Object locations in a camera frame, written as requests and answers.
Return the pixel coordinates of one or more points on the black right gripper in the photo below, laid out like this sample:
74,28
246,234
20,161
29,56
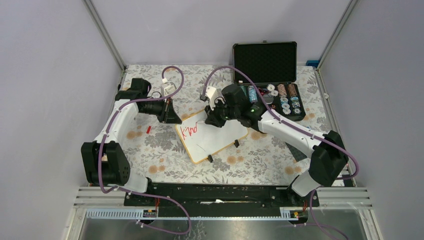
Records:
212,118

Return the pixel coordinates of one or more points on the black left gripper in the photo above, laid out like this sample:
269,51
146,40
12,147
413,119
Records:
168,114

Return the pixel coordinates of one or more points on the yellow framed whiteboard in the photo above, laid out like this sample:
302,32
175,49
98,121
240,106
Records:
201,141

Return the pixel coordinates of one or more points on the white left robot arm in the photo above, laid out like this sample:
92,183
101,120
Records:
104,159

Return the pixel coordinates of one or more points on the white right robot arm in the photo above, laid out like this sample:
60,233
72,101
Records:
325,150

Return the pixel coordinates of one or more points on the blue purple poker chip stack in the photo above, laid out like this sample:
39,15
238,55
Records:
252,94

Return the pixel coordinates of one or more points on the floral patterned table mat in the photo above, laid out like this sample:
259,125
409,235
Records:
260,159

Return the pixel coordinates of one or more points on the black poker chip case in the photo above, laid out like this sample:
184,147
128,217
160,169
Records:
271,67

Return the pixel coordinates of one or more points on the grey lego baseplate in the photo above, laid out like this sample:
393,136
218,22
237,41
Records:
297,154

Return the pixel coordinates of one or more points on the blue box in corner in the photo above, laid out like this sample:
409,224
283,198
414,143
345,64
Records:
312,63

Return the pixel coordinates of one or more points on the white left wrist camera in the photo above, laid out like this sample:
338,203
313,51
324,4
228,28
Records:
167,87

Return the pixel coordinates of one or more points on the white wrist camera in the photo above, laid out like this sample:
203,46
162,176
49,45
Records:
209,94
167,87

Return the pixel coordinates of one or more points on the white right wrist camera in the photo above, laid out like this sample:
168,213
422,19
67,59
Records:
209,94

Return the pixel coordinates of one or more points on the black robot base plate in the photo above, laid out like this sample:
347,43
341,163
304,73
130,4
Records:
218,198

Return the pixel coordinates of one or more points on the aluminium frame rail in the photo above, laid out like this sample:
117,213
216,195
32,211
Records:
119,205

